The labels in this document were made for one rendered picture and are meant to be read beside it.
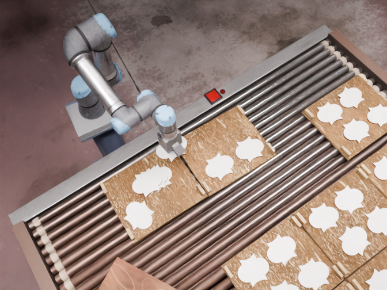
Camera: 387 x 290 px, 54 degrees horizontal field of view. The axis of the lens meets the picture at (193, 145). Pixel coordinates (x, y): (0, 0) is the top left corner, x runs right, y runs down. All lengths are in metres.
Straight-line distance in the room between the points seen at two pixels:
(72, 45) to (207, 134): 0.81
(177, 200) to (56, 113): 1.81
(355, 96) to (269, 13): 1.84
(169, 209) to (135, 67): 1.89
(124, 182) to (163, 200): 0.22
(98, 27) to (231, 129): 0.84
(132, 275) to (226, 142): 0.80
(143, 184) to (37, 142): 1.60
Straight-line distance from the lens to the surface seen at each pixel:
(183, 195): 1.88
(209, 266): 1.81
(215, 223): 1.85
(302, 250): 1.86
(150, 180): 1.89
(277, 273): 1.82
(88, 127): 2.15
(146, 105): 1.55
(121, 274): 1.72
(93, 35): 1.67
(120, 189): 1.93
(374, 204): 2.02
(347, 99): 2.24
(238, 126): 2.04
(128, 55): 3.59
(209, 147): 1.98
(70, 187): 2.03
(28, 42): 3.99
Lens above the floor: 2.71
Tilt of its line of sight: 64 degrees down
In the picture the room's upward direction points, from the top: 4 degrees counter-clockwise
